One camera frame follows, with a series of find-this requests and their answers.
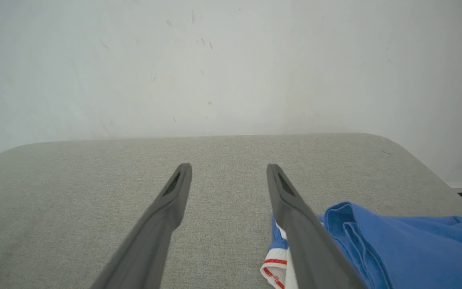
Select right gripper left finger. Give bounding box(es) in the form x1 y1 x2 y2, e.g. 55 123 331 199
90 163 193 289

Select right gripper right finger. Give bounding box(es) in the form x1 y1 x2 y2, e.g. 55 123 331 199
266 163 366 289

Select blue shirt white red trim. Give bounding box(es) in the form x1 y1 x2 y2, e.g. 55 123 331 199
260 201 462 289

